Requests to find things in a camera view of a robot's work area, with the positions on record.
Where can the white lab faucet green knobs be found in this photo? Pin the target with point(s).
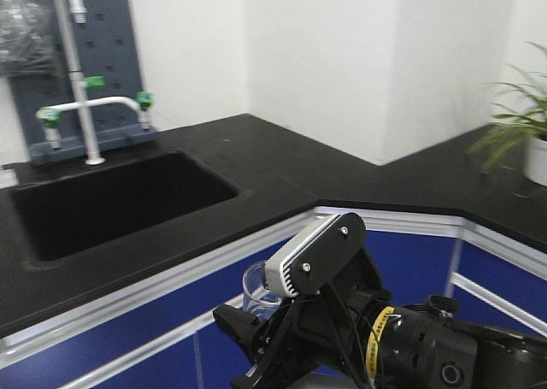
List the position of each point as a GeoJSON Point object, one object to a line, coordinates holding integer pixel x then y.
{"type": "Point", "coordinates": [69, 12]}

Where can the clear plastic bag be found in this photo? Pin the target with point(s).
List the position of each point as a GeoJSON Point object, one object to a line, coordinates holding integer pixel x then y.
{"type": "Point", "coordinates": [27, 40]}

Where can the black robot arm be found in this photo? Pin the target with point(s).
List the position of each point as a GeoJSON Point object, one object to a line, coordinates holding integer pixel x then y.
{"type": "Point", "coordinates": [423, 346]}

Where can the clear glass beaker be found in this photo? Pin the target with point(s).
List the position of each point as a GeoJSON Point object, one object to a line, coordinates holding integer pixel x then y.
{"type": "Point", "coordinates": [257, 299]}

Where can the white plant pot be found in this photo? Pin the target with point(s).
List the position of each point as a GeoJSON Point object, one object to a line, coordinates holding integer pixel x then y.
{"type": "Point", "coordinates": [536, 161]}

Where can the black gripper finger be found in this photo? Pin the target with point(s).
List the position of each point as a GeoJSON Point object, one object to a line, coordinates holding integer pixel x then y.
{"type": "Point", "coordinates": [269, 372]}
{"type": "Point", "coordinates": [237, 324]}

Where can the grey pegboard drying rack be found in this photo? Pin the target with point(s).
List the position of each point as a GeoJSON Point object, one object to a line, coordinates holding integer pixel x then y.
{"type": "Point", "coordinates": [107, 48]}

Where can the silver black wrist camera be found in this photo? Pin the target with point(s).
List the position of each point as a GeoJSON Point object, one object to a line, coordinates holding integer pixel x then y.
{"type": "Point", "coordinates": [315, 255]}

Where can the black sink basin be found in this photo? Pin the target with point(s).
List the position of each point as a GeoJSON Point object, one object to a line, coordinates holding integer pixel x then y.
{"type": "Point", "coordinates": [69, 215]}

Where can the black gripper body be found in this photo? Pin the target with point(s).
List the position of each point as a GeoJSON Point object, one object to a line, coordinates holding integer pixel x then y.
{"type": "Point", "coordinates": [330, 327]}

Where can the green spider plant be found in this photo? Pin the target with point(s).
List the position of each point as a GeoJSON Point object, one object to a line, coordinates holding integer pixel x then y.
{"type": "Point", "coordinates": [510, 127]}

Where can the blue cabinet with aluminium frame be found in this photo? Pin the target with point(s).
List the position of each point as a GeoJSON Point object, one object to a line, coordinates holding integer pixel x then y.
{"type": "Point", "coordinates": [160, 333]}

